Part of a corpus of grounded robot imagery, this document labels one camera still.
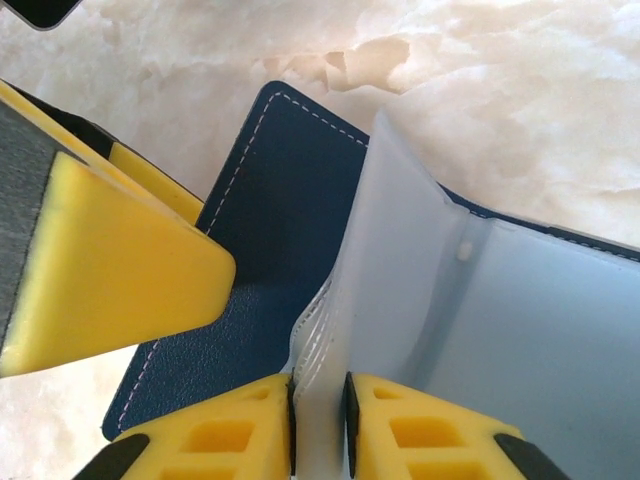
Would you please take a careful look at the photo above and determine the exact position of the blue leather card holder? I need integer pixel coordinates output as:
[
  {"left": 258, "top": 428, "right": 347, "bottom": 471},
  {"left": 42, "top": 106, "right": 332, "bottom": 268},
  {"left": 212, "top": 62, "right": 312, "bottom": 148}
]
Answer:
[{"left": 101, "top": 79, "right": 640, "bottom": 480}]

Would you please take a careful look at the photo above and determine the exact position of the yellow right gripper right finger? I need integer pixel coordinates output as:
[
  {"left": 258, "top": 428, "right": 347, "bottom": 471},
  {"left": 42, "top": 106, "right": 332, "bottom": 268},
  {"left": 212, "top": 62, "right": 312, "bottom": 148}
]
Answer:
[{"left": 342, "top": 372, "right": 556, "bottom": 480}]

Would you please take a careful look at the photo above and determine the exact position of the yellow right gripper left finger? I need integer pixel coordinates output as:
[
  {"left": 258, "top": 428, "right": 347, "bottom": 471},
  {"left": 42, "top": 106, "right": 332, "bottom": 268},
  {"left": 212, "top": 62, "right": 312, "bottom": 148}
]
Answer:
[{"left": 74, "top": 373, "right": 300, "bottom": 480}]

